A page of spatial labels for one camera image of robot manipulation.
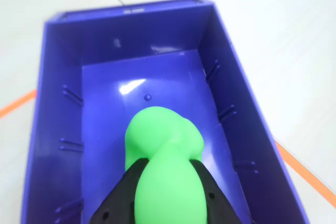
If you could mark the green rubber duck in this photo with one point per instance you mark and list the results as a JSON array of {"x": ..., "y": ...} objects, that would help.
[{"x": 168, "y": 182}]

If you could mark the blue plastic box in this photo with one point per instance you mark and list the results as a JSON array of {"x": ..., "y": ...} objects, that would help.
[{"x": 105, "y": 37}]

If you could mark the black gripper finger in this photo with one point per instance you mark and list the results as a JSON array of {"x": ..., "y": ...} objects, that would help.
[
  {"x": 218, "y": 203},
  {"x": 115, "y": 203}
]

